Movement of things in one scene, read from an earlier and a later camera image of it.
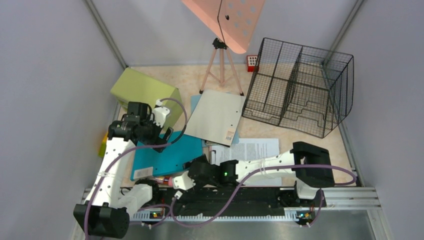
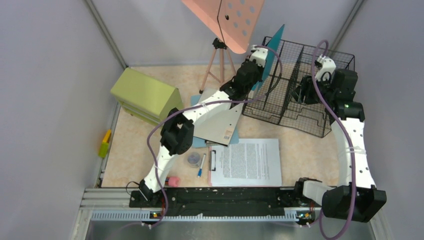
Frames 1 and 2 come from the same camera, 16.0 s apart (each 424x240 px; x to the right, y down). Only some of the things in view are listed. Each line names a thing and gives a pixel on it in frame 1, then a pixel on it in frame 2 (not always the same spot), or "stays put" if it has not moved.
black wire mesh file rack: [306, 89] stays put
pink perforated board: [234, 21] stays put
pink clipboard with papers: [245, 149] stays put
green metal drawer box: [135, 86] stays put
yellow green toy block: [102, 148] stays put
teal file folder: [148, 162] -> [270, 60]
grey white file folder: [216, 116] stays put
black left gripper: [156, 139] -> [260, 69]
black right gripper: [202, 158] -> [304, 89]
